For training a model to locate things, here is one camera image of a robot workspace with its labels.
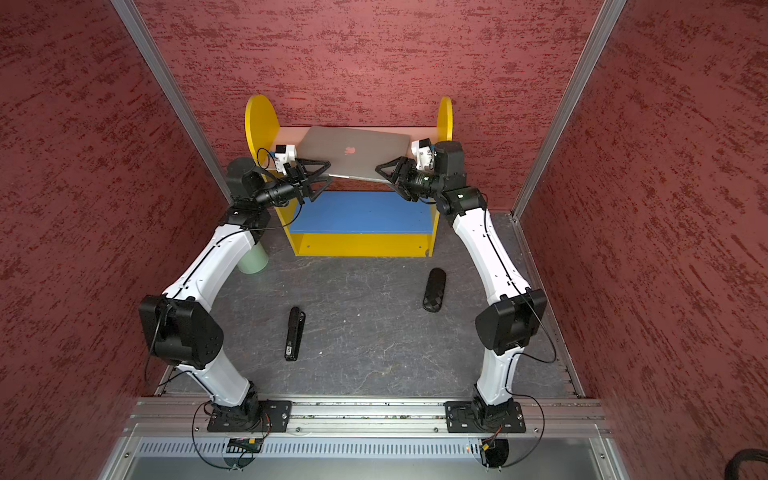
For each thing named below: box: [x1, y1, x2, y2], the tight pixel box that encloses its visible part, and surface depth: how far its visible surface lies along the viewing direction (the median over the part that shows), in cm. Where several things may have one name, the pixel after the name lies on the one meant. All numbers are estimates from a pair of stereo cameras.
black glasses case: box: [423, 267, 446, 313], surface depth 98 cm
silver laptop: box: [296, 126, 411, 183], surface depth 81 cm
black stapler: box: [284, 306, 306, 361], surface depth 88 cm
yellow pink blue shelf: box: [245, 95, 454, 256], surface depth 72 cm
